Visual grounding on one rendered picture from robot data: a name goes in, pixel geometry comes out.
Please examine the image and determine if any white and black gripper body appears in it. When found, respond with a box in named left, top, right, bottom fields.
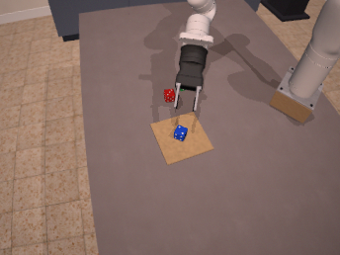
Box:
left=175, top=30, right=213, bottom=91

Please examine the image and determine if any blue die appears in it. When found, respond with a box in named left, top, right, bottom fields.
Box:
left=174, top=125, right=188, bottom=141

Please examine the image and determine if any tan square mat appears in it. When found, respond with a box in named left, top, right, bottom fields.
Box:
left=150, top=112, right=213, bottom=165

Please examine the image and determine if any red die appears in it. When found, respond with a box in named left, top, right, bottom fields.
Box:
left=164, top=89, right=175, bottom=102

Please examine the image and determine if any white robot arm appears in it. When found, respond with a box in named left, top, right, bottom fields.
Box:
left=185, top=0, right=340, bottom=98

